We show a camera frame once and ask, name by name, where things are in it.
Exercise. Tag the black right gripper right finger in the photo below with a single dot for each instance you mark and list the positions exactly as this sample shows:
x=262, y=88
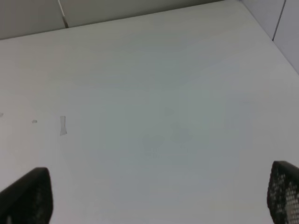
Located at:
x=283, y=193

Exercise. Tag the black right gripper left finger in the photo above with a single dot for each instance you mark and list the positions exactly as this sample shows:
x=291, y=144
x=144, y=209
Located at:
x=29, y=200

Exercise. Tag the clear tape strip right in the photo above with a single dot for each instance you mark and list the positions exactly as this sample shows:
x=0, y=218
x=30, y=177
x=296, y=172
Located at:
x=63, y=130

